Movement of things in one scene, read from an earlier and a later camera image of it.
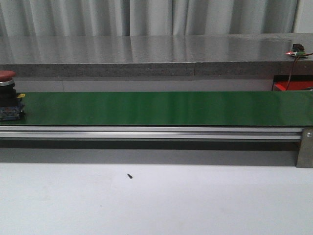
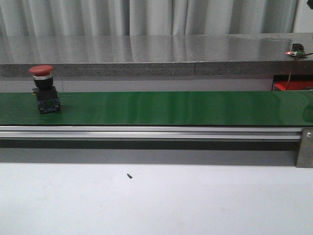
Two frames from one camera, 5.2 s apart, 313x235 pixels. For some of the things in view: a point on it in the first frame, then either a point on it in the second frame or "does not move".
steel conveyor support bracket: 305,155 does not move
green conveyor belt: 167,108 does not move
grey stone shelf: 257,55 does not move
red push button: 11,107 → 48,100
